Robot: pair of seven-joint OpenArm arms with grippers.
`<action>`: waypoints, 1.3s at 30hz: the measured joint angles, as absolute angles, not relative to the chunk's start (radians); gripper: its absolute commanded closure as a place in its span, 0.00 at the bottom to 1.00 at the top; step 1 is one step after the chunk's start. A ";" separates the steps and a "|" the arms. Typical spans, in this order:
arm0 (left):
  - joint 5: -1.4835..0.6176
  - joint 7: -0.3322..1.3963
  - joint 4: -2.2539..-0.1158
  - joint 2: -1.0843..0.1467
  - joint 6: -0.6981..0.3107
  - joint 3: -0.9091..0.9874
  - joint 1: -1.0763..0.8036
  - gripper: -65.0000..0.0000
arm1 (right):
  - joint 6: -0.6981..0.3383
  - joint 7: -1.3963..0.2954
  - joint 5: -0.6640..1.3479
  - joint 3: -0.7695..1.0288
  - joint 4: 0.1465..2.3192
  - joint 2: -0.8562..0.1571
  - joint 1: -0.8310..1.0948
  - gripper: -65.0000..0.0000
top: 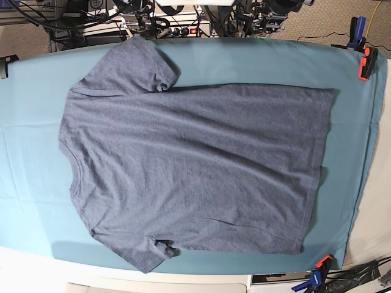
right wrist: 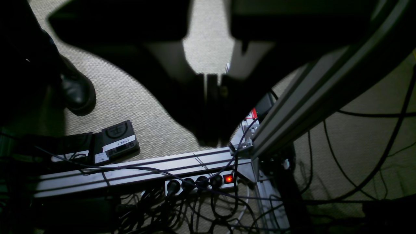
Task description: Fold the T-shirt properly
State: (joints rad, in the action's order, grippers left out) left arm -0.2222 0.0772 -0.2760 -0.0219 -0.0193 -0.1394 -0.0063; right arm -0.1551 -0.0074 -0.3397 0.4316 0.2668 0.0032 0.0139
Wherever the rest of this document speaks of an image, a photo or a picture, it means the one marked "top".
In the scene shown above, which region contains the blue-grey heathered T-shirt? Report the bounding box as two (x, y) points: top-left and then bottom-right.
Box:
(59, 37), (334, 273)

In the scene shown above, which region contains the white power strip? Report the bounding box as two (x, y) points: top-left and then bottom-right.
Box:
(134, 23), (212, 39)

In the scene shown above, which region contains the teal table cloth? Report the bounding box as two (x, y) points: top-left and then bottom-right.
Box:
(1, 38), (390, 275)

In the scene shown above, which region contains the orange blue clamp bottom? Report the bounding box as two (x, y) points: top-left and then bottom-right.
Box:
(291, 255), (334, 292)

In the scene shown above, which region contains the orange black clamp top right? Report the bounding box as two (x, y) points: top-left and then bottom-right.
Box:
(358, 47), (378, 81)

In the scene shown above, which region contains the black plastic bag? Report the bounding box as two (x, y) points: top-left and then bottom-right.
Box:
(324, 260), (381, 293)

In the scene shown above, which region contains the black clamp left edge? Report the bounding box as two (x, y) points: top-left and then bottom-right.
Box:
(0, 54), (19, 79)

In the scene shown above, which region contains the white overhead camera mount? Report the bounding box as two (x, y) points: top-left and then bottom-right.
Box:
(156, 0), (234, 6)

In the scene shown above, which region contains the yellow cable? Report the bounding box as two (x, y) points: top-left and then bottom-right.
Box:
(365, 0), (383, 36)

